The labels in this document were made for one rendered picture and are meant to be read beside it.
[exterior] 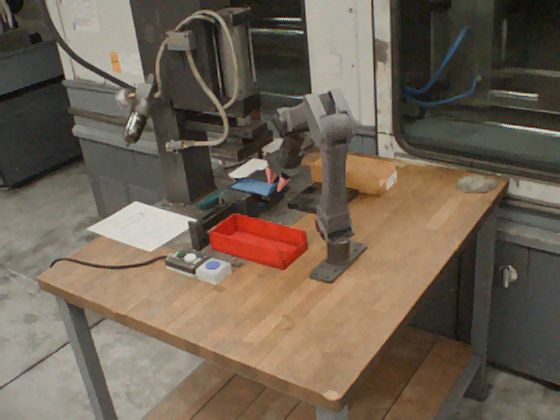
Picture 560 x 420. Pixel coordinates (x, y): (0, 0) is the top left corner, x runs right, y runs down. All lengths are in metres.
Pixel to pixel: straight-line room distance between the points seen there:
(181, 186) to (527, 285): 1.25
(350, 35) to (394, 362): 1.19
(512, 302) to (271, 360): 1.25
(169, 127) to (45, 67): 3.05
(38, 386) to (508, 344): 1.96
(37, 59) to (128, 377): 2.79
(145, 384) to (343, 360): 1.54
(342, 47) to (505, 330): 1.21
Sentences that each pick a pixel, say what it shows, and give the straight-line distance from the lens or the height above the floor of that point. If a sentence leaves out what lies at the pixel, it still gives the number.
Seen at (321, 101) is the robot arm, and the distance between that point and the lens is 1.54.
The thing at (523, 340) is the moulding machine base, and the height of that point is 0.24.
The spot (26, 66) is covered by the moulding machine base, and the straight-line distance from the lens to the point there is 4.92.
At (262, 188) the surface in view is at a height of 0.99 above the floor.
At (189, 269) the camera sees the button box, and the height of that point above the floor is 0.92.
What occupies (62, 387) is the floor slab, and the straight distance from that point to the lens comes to 2.93.
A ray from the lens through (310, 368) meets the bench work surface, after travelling 1.36.
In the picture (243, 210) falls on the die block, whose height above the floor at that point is 0.95.
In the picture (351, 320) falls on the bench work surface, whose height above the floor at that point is 0.90.
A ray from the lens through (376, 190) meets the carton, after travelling 2.01.
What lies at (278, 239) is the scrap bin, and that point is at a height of 0.91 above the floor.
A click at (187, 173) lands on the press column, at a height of 1.01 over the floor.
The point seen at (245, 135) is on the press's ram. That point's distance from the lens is 1.85.
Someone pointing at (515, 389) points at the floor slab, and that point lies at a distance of 2.66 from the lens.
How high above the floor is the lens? 1.80
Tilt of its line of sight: 28 degrees down
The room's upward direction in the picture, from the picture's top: 6 degrees counter-clockwise
